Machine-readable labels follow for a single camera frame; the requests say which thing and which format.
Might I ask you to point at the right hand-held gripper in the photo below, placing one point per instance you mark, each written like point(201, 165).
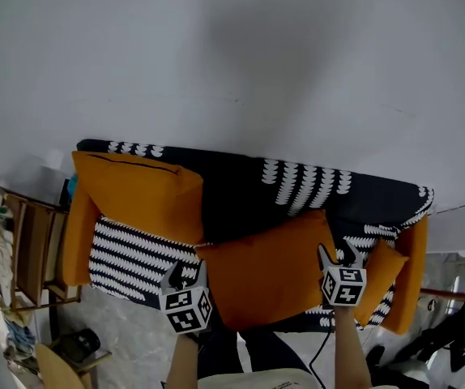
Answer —
point(344, 286)

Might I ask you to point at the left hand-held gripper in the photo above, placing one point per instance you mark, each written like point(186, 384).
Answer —
point(186, 308)

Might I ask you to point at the small orange cushion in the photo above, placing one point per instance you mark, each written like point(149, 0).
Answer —
point(378, 282)

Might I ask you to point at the large orange cushion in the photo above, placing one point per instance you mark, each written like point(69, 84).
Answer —
point(143, 197)
point(265, 270)

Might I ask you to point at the person's left forearm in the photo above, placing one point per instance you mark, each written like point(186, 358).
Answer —
point(184, 363)

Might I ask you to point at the person's right forearm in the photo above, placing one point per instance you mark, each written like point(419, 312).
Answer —
point(352, 347)

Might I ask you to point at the person's dark trouser legs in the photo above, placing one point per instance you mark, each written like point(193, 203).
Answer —
point(224, 351)

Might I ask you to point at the white cup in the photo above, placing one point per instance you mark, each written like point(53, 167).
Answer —
point(432, 304)

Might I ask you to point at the black shoe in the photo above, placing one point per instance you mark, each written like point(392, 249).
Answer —
point(80, 344)

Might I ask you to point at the white water dispenser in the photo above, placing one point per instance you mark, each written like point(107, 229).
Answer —
point(459, 229)

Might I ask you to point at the white round chair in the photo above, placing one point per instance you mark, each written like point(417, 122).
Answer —
point(415, 373)

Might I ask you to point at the wooden side cart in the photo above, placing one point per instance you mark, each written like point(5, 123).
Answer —
point(34, 249)

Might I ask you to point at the round wooden chair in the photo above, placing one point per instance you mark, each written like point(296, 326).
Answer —
point(54, 369)

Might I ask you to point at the blue cloth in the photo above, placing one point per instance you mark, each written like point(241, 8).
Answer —
point(21, 334)

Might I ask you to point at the translucent plastic sheet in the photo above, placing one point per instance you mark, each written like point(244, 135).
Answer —
point(34, 185)

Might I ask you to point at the cream crumpled cloth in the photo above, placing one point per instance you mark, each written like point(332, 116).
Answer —
point(1, 257)

